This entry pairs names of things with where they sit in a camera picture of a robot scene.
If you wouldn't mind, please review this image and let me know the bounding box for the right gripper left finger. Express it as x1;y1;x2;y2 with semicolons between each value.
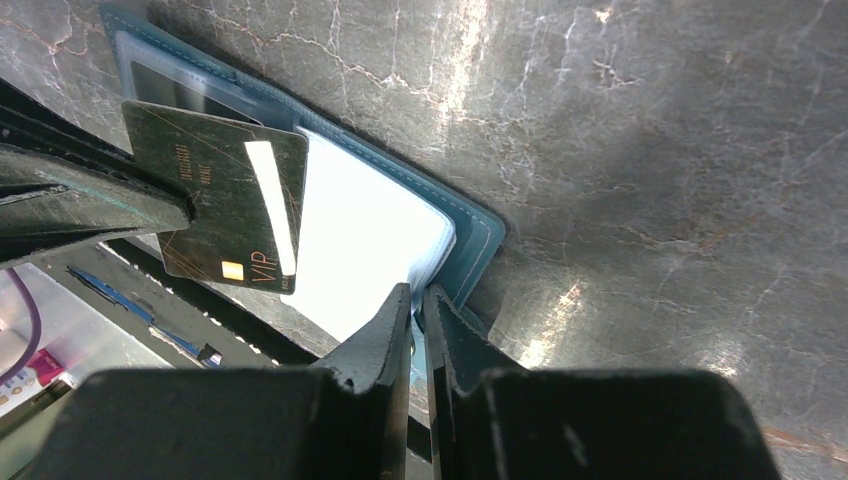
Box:
30;284;412;479

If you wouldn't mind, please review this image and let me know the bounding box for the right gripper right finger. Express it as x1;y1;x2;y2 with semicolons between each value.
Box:
422;286;779;479

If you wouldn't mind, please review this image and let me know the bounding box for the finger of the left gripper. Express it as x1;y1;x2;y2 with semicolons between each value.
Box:
1;81;191;269

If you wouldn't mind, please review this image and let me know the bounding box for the blue card holder wallet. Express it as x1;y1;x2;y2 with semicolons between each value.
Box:
100;4;505;341

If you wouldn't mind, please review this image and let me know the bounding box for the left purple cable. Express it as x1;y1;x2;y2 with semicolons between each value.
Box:
0;268;44;389

